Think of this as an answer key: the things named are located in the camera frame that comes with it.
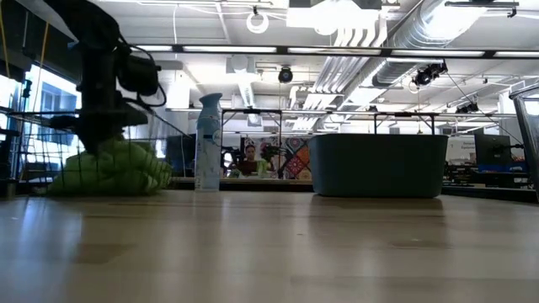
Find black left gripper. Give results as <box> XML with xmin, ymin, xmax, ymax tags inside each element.
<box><xmin>50</xmin><ymin>98</ymin><xmax>148</xmax><ymax>155</ymax></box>

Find pale blue spray bottle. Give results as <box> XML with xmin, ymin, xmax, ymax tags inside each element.
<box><xmin>194</xmin><ymin>92</ymin><xmax>224</xmax><ymax>193</ymax></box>

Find person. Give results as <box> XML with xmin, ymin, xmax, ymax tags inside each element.
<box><xmin>229</xmin><ymin>144</ymin><xmax>270</xmax><ymax>178</ymax></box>

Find black round ceiling spotlight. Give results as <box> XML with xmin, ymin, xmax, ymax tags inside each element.
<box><xmin>277</xmin><ymin>66</ymin><xmax>295</xmax><ymax>85</ymax></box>

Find colourful patchwork banner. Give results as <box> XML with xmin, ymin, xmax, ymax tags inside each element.
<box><xmin>240</xmin><ymin>135</ymin><xmax>312</xmax><ymax>181</ymax></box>

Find overhead LED light bar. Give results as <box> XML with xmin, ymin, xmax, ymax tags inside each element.
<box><xmin>125</xmin><ymin>40</ymin><xmax>539</xmax><ymax>60</ymax></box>

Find grey-blue plastic bin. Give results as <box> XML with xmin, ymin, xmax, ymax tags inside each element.
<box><xmin>307</xmin><ymin>133</ymin><xmax>450</xmax><ymax>199</ymax></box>

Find black monitor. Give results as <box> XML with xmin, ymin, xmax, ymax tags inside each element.
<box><xmin>474</xmin><ymin>134</ymin><xmax>513</xmax><ymax>166</ymax></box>

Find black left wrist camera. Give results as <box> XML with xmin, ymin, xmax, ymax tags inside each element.
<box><xmin>117</xmin><ymin>54</ymin><xmax>163</xmax><ymax>98</ymax></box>

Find black wire basket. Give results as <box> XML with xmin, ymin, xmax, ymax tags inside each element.
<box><xmin>8</xmin><ymin>109</ymin><xmax>191</xmax><ymax>197</ymax></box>

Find yellow hanging strap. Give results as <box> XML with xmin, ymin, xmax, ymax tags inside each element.
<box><xmin>0</xmin><ymin>0</ymin><xmax>11</xmax><ymax>81</ymax></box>
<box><xmin>32</xmin><ymin>20</ymin><xmax>50</xmax><ymax>113</ymax></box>

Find black metal background frame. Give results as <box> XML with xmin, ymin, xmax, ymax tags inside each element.
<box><xmin>221</xmin><ymin>108</ymin><xmax>284</xmax><ymax>180</ymax></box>
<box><xmin>373</xmin><ymin>111</ymin><xmax>437</xmax><ymax>136</ymax></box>

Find black aluminium table frame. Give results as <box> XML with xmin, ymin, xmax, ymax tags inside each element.
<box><xmin>0</xmin><ymin>177</ymin><xmax>539</xmax><ymax>204</ymax></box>

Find white cable coil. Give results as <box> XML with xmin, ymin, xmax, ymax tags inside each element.
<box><xmin>246</xmin><ymin>11</ymin><xmax>270</xmax><ymax>35</ymax></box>

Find silver ventilation duct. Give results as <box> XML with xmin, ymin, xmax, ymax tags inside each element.
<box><xmin>372</xmin><ymin>0</ymin><xmax>489</xmax><ymax>88</ymax></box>

